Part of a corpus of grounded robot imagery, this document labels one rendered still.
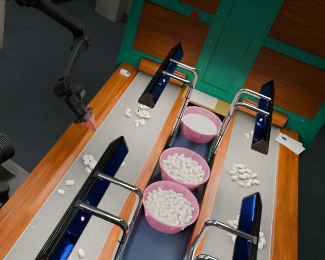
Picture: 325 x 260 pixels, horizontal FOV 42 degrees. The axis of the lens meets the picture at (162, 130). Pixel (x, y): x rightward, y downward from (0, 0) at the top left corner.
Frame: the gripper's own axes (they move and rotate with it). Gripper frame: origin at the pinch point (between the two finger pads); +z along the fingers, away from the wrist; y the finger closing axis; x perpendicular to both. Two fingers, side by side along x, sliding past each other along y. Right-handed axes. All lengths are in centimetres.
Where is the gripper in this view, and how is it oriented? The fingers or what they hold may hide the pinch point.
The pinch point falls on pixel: (94, 129)
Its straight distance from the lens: 202.3
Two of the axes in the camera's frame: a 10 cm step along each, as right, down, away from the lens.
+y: 2.6, -5.4, 8.0
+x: -8.0, 3.5, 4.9
